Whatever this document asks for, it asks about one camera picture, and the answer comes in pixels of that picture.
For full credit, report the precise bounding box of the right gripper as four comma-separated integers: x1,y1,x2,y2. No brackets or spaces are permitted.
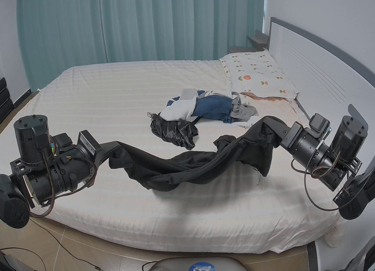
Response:
262,116,342,192

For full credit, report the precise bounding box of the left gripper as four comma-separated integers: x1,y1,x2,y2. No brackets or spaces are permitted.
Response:
28,130,121,205

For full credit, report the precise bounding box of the black T-shirt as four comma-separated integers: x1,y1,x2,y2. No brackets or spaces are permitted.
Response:
108,116,286,193

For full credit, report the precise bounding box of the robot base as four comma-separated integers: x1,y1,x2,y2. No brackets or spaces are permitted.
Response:
155,257,244,271

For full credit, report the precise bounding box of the bed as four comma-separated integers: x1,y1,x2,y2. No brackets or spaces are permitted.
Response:
0,17,375,256

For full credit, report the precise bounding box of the pile of clothes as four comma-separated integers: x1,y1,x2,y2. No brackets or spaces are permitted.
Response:
161,88,260,128

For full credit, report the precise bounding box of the white printed pillow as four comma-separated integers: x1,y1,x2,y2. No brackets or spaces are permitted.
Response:
219,48,300,100

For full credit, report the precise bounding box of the black shiny garment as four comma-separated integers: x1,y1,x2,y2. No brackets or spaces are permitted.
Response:
147,112,200,151

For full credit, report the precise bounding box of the grey bedside table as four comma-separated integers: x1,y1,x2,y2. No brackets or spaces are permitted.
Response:
229,29,270,54

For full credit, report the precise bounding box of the black chest of drawers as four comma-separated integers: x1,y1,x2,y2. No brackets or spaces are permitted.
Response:
0,77,14,124

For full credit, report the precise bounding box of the blue-green curtain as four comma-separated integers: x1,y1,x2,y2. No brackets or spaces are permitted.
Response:
17,0,101,92
100,0,265,62

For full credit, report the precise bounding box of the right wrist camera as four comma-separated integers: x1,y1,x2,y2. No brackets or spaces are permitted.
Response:
309,113,331,141

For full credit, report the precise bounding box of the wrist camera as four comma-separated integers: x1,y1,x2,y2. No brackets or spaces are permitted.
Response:
309,113,331,141
54,133,74,151

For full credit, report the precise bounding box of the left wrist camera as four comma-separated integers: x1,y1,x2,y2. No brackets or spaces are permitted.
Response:
54,133,74,151

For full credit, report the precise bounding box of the black cable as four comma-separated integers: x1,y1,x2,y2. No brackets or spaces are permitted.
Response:
303,160,342,211

